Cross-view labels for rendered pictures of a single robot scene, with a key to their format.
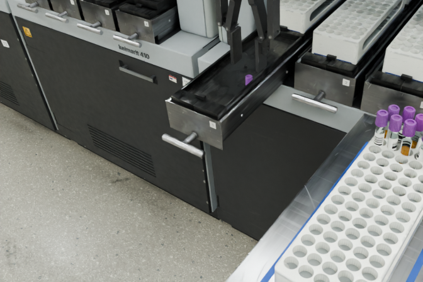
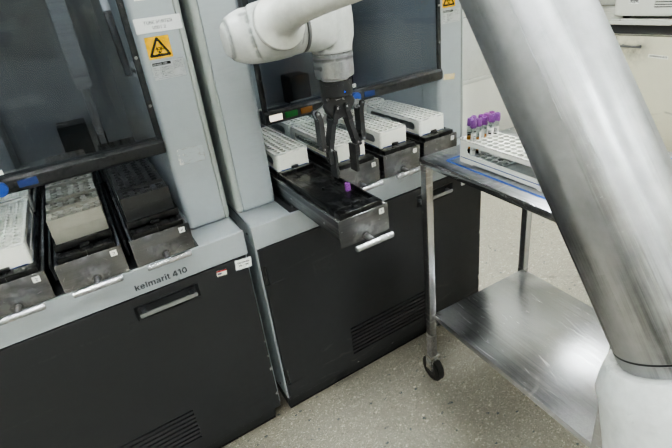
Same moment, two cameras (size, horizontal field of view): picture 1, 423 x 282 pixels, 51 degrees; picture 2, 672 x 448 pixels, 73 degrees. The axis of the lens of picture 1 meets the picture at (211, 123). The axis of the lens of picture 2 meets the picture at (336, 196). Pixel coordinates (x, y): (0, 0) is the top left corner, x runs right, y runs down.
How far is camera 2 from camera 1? 0.99 m
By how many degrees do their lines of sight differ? 58
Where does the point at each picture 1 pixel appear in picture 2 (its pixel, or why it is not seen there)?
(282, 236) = (513, 190)
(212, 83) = (332, 202)
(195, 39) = (216, 225)
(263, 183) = (330, 305)
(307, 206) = (492, 181)
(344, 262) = not seen: hidden behind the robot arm
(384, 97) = (395, 159)
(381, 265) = not seen: hidden behind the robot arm
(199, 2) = (212, 186)
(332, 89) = (366, 175)
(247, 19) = (265, 175)
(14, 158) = not seen: outside the picture
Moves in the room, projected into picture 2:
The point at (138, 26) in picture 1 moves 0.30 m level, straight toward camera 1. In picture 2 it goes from (168, 240) to (291, 240)
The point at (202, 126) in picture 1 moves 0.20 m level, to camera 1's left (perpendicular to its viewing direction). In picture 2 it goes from (372, 220) to (346, 270)
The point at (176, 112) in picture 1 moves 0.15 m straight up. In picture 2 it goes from (348, 226) to (341, 163)
